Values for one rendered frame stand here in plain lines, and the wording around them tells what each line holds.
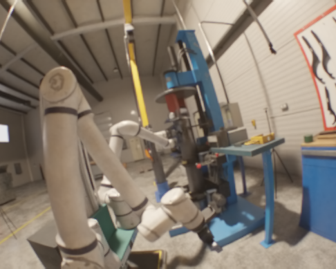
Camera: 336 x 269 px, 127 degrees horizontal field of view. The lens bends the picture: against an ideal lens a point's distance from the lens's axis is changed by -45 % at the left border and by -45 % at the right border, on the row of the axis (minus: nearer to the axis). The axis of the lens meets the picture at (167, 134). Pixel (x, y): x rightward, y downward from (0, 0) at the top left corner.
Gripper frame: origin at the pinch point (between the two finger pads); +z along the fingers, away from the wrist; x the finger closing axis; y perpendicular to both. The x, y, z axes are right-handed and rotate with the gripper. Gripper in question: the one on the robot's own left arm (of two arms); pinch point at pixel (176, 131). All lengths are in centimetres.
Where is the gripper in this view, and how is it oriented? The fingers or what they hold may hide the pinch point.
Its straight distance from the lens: 190.7
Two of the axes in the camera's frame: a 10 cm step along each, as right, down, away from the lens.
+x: 2.3, 9.7, -0.2
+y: -4.9, 1.3, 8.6
